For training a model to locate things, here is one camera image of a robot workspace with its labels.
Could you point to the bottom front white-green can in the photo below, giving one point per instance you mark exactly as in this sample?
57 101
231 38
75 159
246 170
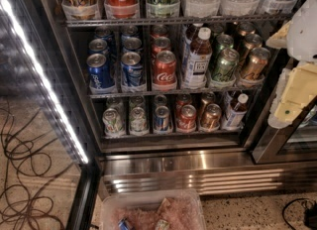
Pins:
113 122

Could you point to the wire shelf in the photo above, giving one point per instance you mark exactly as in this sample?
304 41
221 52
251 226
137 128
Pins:
175 91
175 20

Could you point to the front red cola can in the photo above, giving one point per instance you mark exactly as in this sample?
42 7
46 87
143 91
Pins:
165 68

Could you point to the bottom front red can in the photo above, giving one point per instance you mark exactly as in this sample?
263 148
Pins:
187 117

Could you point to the front diet pepsi can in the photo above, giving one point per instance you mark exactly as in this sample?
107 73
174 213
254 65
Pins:
132 69

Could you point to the brown tea bottle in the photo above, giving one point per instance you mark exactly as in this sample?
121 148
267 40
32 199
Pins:
198 59
190 34

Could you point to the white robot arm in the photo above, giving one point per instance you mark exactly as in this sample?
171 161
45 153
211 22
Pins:
302 34

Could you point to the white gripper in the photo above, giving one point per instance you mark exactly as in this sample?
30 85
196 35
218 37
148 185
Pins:
303 32

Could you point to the bottom tea bottle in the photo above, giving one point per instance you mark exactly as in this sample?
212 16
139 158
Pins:
235 112

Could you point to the front gold soda can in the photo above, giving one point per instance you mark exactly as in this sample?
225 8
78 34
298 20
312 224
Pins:
255 64

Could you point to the glass fridge door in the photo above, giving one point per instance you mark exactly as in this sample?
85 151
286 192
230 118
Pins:
48 178

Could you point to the front blue pepsi can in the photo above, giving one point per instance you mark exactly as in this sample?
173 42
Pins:
99 71

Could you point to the white-green can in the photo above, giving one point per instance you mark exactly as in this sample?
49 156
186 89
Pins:
138 121
113 122

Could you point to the green soda can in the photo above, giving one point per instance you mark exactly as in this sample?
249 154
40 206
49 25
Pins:
221 42
225 65

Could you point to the front brown tea bottle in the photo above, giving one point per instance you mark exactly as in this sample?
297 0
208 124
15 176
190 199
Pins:
198 59

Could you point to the clear plastic bin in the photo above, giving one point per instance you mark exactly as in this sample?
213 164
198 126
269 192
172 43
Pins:
181 208

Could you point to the gold soda can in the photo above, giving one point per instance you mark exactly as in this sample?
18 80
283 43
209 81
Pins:
244 28
248 43
255 64

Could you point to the upper wire shelf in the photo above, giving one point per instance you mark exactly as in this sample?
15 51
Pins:
175 20

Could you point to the bottom front gold can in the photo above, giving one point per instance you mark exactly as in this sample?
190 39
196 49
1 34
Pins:
211 116

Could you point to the rear brown tea bottle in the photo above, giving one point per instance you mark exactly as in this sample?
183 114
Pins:
190 34

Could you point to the middle wire shelf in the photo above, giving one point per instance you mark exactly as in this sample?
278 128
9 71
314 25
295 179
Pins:
175 91

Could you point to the blue pepsi can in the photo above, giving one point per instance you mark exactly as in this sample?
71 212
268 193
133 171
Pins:
106 34
99 71
98 46

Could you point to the bottom front blue can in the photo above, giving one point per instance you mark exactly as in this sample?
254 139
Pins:
161 118

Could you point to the diet pepsi can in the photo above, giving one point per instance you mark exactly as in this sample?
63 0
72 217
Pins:
127 32
133 45
132 69

